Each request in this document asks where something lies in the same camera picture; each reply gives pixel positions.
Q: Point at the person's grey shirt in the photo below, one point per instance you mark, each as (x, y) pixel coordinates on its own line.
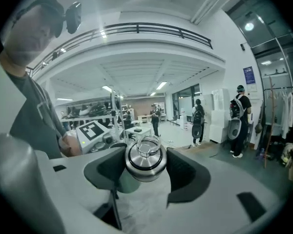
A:
(36, 116)

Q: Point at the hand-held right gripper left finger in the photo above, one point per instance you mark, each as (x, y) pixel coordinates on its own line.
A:
(100, 169)

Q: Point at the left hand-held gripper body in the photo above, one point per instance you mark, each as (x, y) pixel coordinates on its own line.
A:
(92, 133)

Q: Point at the black balcony railing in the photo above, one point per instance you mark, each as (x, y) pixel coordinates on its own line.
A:
(136, 29)

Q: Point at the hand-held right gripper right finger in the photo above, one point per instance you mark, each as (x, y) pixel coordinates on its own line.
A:
(190, 179)

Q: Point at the person's head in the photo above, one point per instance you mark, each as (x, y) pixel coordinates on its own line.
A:
(31, 33)

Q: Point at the blue wall poster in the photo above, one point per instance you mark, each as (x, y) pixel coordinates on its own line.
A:
(249, 75)

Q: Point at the white side table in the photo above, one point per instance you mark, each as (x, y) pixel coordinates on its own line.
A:
(139, 133)

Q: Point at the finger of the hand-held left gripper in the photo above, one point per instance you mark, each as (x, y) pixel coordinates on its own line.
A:
(118, 145)

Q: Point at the small silver bottle cap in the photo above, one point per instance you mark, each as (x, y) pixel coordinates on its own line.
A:
(146, 162)

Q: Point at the person's left hand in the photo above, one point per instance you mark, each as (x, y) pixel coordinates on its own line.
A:
(69, 146)

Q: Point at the small black case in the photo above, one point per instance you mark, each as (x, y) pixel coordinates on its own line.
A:
(138, 130)

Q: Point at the coat rack with clothes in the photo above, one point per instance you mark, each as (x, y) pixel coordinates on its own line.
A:
(285, 116)

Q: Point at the dark framed window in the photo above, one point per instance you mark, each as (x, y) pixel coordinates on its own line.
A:
(185, 103)

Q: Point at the dark metal canister body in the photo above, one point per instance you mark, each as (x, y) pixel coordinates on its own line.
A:
(128, 184)

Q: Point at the white foam box stack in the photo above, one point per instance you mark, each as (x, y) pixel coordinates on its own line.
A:
(219, 116)

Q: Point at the white shelf rack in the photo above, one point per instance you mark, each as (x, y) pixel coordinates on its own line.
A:
(92, 111)

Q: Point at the black head-mounted camera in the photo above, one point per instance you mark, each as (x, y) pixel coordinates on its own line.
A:
(73, 17)

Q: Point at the black grey backpack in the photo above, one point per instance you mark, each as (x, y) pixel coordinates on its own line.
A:
(235, 108)
(198, 117)

